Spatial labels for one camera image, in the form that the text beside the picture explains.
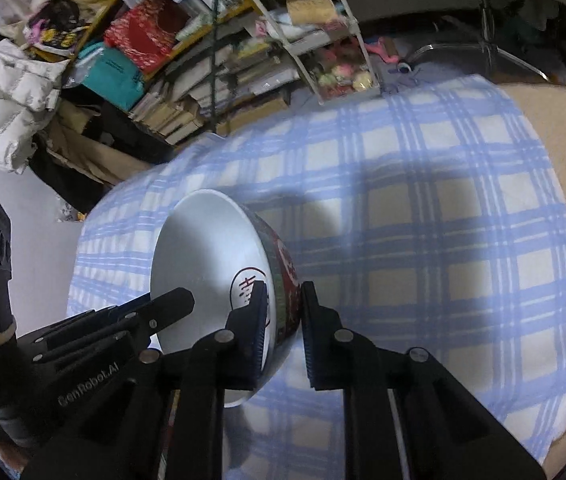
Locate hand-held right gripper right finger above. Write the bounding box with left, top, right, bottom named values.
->
left=300, top=281, right=546, bottom=480

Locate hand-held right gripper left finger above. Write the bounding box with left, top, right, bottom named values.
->
left=23, top=280, right=271, bottom=480

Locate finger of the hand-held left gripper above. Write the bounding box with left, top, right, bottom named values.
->
left=65, top=287, right=196, bottom=342
left=32, top=330, right=136, bottom=367

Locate large red patterned bowl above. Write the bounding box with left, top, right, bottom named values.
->
left=150, top=189, right=300, bottom=408

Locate colourful snack packet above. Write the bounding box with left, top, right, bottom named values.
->
left=57, top=199, right=87, bottom=224

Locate black clothing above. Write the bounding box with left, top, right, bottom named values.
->
left=28, top=100, right=174, bottom=213

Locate blue plaid tablecloth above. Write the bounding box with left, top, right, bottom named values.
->
left=65, top=74, right=566, bottom=480

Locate white puffer jacket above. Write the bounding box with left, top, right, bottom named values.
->
left=0, top=39, right=72, bottom=176

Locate stack of books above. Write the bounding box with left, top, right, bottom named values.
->
left=128, top=35, right=304, bottom=147

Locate teal bag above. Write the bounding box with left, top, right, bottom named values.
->
left=80, top=45, right=144, bottom=111

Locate black printed bag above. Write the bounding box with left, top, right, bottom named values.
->
left=25, top=0, right=90, bottom=52

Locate red patterned packet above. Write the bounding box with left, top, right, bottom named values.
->
left=104, top=2, right=190, bottom=74

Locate pink plastic item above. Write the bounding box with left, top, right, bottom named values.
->
left=365, top=37, right=400, bottom=64

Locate straw-coloured roll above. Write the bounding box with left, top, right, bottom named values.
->
left=285, top=0, right=340, bottom=26

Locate metal stand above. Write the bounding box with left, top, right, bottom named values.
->
left=407, top=0, right=550, bottom=82

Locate white wire cart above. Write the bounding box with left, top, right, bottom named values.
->
left=226, top=0, right=381, bottom=106

